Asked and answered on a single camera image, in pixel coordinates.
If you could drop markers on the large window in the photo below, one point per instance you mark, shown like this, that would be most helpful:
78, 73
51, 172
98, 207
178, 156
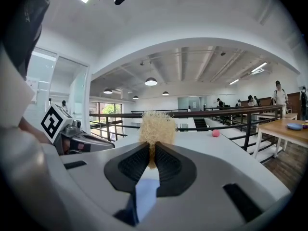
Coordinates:
108, 108

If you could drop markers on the beige scrubbing sponge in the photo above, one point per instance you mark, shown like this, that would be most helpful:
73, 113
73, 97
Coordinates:
157, 129

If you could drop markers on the ceiling strip light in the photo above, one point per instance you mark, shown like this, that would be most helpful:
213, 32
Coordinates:
234, 81
258, 67

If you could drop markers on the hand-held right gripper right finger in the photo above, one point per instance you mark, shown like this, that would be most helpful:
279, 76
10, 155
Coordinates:
204, 177

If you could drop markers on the black railing with wooden handrail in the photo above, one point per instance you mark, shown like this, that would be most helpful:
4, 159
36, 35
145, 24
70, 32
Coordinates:
204, 114

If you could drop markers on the wooden table with white legs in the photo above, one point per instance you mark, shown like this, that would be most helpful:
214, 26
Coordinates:
276, 129

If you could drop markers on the dark staircase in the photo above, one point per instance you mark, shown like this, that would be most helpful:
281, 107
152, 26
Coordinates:
199, 123

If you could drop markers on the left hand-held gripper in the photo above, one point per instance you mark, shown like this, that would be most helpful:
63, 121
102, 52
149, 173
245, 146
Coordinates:
55, 123

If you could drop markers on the pink ball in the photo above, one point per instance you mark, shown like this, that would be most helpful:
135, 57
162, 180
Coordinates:
215, 133

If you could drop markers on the person's black shirt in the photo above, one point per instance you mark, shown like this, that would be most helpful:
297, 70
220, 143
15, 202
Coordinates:
21, 20

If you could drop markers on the big blue plate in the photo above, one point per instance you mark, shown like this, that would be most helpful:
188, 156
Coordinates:
148, 196
294, 126

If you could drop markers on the small wooden table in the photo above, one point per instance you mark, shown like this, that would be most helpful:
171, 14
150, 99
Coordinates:
288, 115

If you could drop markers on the frosted glass partition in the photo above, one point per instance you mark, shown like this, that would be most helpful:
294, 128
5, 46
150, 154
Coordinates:
185, 103

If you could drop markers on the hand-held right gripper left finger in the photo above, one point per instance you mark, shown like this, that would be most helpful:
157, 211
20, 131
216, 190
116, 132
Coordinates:
96, 177

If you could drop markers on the person's left forearm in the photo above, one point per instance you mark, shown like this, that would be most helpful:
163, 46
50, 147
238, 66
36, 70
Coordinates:
33, 131

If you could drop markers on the person's left hand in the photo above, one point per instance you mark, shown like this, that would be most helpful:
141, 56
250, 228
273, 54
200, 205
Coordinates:
66, 145

